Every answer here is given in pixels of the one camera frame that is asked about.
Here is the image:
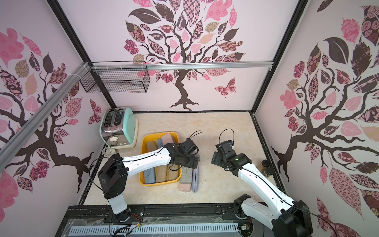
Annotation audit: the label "pink glasses case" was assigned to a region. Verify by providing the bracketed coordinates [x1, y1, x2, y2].
[179, 183, 191, 192]
[161, 133, 175, 145]

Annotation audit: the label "tan glasses case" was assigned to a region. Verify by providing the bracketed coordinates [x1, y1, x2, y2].
[156, 166, 167, 183]
[146, 141, 158, 153]

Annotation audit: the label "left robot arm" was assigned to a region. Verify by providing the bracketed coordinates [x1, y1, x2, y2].
[97, 138, 199, 215]

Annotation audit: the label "black base frame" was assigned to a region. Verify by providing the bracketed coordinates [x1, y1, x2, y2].
[54, 201, 311, 237]

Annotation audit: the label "white slotted cable duct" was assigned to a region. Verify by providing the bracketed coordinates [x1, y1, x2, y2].
[63, 223, 239, 237]

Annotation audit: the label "mint green chrome toaster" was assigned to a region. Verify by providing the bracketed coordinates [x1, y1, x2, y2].
[99, 107, 138, 150]

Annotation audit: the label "horizontal aluminium rail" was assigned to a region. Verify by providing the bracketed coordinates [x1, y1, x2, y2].
[91, 61, 273, 71]

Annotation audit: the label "lavender glasses case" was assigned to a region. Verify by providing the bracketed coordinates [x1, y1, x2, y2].
[191, 166, 199, 193]

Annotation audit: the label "beige glasses case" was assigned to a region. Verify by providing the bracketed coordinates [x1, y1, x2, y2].
[166, 165, 179, 181]

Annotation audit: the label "black wire basket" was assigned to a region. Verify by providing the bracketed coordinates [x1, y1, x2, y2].
[80, 61, 151, 93]

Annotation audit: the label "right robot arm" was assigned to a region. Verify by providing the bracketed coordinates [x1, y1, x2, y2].
[211, 141, 313, 237]

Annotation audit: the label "dark spice jar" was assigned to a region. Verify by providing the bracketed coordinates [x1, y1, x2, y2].
[263, 167, 274, 178]

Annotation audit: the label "yellow plastic storage tray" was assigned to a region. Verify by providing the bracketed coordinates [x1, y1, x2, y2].
[137, 131, 183, 187]

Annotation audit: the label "grey rectangular glasses case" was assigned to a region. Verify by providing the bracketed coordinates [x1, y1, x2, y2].
[180, 167, 193, 184]

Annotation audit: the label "brown spice jar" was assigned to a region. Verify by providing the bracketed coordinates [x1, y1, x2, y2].
[257, 160, 270, 173]

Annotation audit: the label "diagonal aluminium rail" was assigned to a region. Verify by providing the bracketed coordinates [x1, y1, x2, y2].
[1, 62, 90, 171]

